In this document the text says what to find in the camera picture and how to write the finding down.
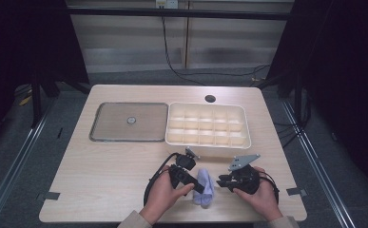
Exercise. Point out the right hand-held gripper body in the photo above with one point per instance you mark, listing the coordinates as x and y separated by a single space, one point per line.
246 180

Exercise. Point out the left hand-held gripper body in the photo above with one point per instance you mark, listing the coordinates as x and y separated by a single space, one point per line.
183 163

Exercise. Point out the light purple sock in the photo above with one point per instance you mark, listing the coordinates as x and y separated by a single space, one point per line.
208 182

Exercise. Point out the cream divided storage box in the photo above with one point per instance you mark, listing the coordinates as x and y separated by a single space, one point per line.
208 144

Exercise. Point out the person's right hand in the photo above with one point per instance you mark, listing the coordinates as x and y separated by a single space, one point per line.
264 199

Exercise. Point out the person's left hand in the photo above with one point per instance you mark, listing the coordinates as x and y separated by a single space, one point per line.
161 196

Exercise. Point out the grey tape mark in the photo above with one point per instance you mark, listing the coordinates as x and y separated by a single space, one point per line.
296 191
48 196

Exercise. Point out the black curtain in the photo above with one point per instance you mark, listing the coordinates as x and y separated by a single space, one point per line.
23 41
340 63

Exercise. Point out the black horizontal bar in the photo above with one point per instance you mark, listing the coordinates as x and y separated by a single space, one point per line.
172 13

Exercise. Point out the black stand leg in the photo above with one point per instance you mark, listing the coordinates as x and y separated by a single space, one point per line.
36 101

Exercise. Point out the metal floor rail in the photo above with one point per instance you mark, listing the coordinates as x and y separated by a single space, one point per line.
318 167
13 167

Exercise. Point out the white wall socket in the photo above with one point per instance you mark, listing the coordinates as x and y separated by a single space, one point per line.
166 3

